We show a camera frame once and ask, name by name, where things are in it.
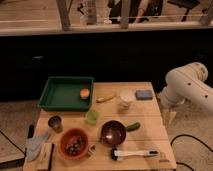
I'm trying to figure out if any yellow banana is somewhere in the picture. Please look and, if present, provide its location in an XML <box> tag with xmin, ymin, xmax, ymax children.
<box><xmin>96</xmin><ymin>93</ymin><xmax>116</xmax><ymax>103</ymax></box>

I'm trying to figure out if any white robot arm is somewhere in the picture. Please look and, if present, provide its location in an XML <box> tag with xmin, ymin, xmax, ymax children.
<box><xmin>157</xmin><ymin>62</ymin><xmax>213</xmax><ymax>127</ymax></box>

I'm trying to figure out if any light green plastic cup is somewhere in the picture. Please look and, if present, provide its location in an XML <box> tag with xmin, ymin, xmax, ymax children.
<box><xmin>85</xmin><ymin>109</ymin><xmax>99</xmax><ymax>125</ymax></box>

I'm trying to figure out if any metal cup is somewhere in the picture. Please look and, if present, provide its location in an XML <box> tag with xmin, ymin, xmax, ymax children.
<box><xmin>48</xmin><ymin>115</ymin><xmax>63</xmax><ymax>133</ymax></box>

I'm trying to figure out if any green cucumber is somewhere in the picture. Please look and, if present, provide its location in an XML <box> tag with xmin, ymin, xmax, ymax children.
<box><xmin>126</xmin><ymin>122</ymin><xmax>141</xmax><ymax>132</ymax></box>

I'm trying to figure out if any blue sponge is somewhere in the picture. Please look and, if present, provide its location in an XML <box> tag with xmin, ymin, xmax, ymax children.
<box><xmin>135</xmin><ymin>90</ymin><xmax>153</xmax><ymax>100</ymax></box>

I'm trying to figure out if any dark purple bowl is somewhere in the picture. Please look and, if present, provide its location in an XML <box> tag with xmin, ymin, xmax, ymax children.
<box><xmin>100</xmin><ymin>120</ymin><xmax>126</xmax><ymax>146</ymax></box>

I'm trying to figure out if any white dish brush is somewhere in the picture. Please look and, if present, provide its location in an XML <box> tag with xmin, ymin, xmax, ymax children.
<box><xmin>111</xmin><ymin>148</ymin><xmax>158</xmax><ymax>161</ymax></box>

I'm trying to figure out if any orange round fruit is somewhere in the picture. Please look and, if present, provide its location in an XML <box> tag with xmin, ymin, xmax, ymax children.
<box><xmin>80</xmin><ymin>88</ymin><xmax>90</xmax><ymax>99</ymax></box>

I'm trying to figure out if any orange bowl with contents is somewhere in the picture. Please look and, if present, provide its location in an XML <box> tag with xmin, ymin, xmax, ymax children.
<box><xmin>59</xmin><ymin>128</ymin><xmax>88</xmax><ymax>160</ymax></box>

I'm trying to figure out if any green plastic tray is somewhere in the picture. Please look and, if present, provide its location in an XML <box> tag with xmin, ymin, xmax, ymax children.
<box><xmin>38</xmin><ymin>76</ymin><xmax>94</xmax><ymax>112</ymax></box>

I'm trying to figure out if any grey cloth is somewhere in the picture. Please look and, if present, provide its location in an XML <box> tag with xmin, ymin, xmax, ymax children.
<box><xmin>26</xmin><ymin>133</ymin><xmax>49</xmax><ymax>162</ymax></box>

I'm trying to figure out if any black floor cable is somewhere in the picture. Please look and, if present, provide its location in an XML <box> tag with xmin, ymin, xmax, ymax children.
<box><xmin>170</xmin><ymin>133</ymin><xmax>213</xmax><ymax>171</ymax></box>

